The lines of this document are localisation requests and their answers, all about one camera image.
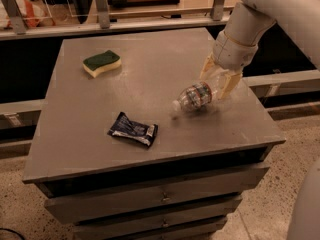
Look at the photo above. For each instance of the grey drawer cabinet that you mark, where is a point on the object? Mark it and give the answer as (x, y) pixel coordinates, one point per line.
(130, 146)

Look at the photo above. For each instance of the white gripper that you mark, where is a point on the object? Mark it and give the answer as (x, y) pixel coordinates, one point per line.
(232, 55)

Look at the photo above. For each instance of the grey drawer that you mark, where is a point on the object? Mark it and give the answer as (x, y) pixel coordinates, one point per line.
(136, 197)
(179, 231)
(158, 219)

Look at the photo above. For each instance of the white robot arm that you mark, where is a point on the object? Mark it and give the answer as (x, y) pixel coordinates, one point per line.
(300, 19)

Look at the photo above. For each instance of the bottom grey drawer front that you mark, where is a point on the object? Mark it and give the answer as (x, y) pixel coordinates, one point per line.
(179, 231)

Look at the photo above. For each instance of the middle grey drawer front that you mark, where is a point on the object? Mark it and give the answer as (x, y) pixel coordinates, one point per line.
(158, 219)

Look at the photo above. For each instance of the dark blue snack packet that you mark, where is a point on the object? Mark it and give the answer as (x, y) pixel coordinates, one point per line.
(125, 128)

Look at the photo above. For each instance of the orange and white bag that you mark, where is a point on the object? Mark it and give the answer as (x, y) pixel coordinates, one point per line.
(33, 15)

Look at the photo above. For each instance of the clear plastic water bottle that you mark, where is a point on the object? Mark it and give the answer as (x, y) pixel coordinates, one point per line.
(199, 95)

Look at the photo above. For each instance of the top grey drawer front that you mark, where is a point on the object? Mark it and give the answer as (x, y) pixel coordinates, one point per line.
(136, 197)

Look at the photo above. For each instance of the green and yellow sponge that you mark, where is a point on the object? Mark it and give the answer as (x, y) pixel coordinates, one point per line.
(100, 63)

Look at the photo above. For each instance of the metal rail frame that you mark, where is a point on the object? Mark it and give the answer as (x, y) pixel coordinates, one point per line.
(93, 17)

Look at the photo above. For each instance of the dark bar tool on shelf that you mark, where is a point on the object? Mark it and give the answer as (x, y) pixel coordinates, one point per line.
(132, 3)

